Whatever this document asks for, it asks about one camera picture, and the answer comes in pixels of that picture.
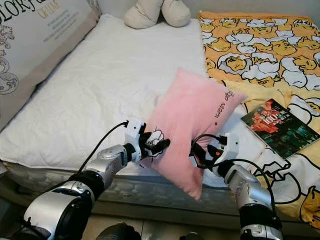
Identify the pink pillow with fist print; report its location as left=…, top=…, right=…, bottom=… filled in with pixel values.
left=140, top=67, right=248, bottom=201

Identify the dark book with red cover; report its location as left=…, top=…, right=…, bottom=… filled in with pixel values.
left=241, top=98, right=320, bottom=160

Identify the bed with white mattress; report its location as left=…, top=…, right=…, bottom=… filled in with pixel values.
left=0, top=14, right=320, bottom=223

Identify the dark robot right leg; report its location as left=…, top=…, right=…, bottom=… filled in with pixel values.
left=180, top=232, right=201, bottom=240

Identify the dark robot leg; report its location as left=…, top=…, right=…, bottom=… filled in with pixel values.
left=95, top=222, right=141, bottom=240
left=180, top=232, right=201, bottom=240

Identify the dark robot left leg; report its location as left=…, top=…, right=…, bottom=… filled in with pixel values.
left=95, top=222, right=141, bottom=240

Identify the yellow cartoon egg blanket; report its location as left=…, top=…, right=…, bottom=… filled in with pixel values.
left=198, top=11, right=320, bottom=231

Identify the beige plush toy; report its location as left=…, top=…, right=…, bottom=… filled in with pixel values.
left=124, top=0, right=192, bottom=29

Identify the white ornament printed panel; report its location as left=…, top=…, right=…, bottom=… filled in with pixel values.
left=0, top=0, right=101, bottom=128

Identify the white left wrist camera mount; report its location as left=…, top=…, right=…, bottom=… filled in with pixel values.
left=126, top=119, right=147, bottom=163

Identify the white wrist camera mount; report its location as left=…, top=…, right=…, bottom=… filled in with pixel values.
left=126, top=119, right=147, bottom=163
left=222, top=131, right=242, bottom=166

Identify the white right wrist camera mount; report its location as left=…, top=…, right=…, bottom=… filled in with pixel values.
left=222, top=131, right=242, bottom=166

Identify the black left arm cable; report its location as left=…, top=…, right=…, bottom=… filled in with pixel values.
left=82, top=120, right=130, bottom=173

